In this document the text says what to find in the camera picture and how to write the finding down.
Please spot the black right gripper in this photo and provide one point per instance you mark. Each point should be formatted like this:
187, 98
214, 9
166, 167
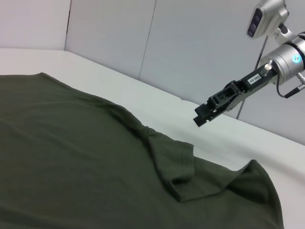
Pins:
258, 80

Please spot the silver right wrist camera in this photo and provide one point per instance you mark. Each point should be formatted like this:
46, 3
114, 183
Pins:
262, 16

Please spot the dark green t-shirt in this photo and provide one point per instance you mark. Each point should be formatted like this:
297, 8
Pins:
83, 155

